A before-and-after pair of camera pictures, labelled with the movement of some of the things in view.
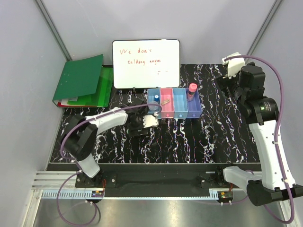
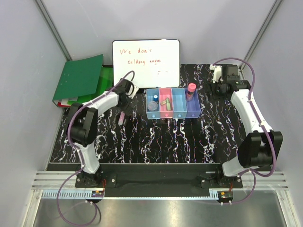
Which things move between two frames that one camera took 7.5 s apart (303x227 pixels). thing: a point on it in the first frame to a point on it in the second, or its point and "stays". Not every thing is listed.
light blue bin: x=153 y=97 stays
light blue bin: x=180 y=105 stays
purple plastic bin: x=194 y=107 stays
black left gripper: x=134 y=131 to x=127 y=108
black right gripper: x=223 y=82 to x=210 y=88
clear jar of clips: x=153 y=107 stays
